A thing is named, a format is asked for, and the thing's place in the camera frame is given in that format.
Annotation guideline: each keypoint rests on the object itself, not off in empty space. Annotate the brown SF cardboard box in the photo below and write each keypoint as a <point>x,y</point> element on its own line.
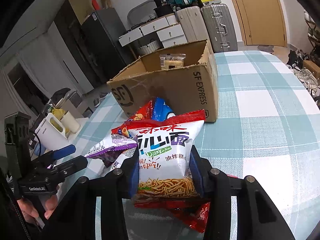
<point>185,89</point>

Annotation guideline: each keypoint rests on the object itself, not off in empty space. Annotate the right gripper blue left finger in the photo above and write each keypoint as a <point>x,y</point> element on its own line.
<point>133,180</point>

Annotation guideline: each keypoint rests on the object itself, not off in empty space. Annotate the shoe rack with shoes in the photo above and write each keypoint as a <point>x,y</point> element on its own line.
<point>313,37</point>

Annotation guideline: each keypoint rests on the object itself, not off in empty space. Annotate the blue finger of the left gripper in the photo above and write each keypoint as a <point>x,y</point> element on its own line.
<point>63,152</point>
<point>72,166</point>

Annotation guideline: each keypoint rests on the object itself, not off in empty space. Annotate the striped laundry basket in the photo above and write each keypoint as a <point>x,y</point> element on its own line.
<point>149,48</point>

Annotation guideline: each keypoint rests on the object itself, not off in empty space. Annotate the white mug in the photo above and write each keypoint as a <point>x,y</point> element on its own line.
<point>70,122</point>

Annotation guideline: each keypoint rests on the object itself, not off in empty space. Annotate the dark grey refrigerator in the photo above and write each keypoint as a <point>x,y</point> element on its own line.
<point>101,32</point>

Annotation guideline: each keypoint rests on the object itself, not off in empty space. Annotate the wooden door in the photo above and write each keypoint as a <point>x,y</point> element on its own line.
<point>261,22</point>

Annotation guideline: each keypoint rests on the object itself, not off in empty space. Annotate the checkered teal white tablecloth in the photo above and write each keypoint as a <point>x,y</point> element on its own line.
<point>267,127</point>

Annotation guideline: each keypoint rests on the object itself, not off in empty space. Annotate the grey round mirror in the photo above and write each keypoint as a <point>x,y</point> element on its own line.
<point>142,13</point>

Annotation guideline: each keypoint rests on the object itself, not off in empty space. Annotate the white rectangular container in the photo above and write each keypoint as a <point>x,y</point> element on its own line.
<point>52,133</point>

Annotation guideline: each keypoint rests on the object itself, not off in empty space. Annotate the red flat snack bag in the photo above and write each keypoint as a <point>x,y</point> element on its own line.
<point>192,212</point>

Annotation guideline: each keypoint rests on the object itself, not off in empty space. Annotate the beige suitcase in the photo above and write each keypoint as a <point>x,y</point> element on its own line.
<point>192,23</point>

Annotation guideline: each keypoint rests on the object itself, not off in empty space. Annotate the white red noodle snack bag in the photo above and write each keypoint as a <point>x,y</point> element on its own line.
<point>164,156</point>

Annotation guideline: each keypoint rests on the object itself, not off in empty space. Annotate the red blue snack bag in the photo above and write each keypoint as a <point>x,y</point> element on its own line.
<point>156,109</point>

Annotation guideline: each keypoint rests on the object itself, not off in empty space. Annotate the black box on desk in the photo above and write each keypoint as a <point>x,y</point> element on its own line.
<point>163,8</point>

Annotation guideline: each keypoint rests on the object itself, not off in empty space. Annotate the person's left hand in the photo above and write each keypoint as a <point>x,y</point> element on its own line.
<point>31,214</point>

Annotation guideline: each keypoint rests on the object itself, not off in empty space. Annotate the small cardboard box on floor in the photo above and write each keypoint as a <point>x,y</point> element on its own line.
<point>312,67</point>

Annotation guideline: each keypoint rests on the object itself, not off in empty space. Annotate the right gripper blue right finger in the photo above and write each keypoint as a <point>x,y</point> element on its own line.
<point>196,172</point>

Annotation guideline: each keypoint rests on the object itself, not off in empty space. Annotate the purple white snack bag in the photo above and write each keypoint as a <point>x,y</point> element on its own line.
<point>110,148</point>

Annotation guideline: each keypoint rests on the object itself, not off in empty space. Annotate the clear cracker pack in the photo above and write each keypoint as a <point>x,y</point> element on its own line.
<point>172,61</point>

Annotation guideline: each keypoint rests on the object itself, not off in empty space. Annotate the silver suitcase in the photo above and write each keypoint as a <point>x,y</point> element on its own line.
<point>220,27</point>

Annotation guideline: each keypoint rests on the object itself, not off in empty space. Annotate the yellow black shoebox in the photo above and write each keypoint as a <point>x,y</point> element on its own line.
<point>210,2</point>

